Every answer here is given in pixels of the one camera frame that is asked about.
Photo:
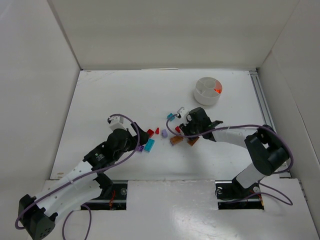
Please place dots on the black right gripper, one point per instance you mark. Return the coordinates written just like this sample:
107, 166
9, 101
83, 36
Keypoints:
188, 124

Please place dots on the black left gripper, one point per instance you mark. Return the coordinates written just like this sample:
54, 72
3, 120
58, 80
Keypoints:
136, 137

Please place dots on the red rectangular lego brick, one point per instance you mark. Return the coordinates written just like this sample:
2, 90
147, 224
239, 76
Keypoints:
150, 133

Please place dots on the purple lego brick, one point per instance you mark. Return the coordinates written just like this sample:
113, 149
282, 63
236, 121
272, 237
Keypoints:
140, 148

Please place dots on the long teal lego brick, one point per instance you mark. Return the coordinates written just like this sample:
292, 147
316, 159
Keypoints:
149, 145

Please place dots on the lavender lego brick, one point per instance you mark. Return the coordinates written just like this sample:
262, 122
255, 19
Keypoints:
164, 133

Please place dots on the small teal lego brick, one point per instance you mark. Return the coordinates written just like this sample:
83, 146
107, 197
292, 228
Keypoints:
171, 117

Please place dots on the orange round lego dish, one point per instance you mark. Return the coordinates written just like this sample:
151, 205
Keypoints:
218, 88

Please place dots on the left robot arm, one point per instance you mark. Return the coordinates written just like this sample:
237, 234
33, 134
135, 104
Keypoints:
39, 214

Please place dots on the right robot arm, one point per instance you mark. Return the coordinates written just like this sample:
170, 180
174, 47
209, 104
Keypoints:
266, 150

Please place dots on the brown lego brick upside down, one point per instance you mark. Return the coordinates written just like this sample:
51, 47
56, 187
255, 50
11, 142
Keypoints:
192, 141

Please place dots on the small red lego right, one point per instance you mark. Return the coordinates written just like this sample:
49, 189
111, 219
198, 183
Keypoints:
177, 129

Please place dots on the brown lego plate studs up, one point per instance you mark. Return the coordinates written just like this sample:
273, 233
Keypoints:
176, 140

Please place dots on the white round divided container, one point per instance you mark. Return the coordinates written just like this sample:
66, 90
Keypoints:
204, 92

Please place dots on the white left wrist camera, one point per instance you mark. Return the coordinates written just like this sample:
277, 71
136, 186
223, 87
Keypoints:
116, 122

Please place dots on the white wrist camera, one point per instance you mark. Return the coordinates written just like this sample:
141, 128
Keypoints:
116, 122
182, 114

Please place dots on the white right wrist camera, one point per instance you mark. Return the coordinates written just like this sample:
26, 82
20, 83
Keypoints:
182, 114

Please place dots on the aluminium rail on table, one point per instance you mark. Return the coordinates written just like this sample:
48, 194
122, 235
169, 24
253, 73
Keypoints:
262, 102

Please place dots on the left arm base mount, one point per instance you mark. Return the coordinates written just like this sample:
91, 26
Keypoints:
112, 194

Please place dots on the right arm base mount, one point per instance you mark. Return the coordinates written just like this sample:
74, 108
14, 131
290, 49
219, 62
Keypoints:
231, 196

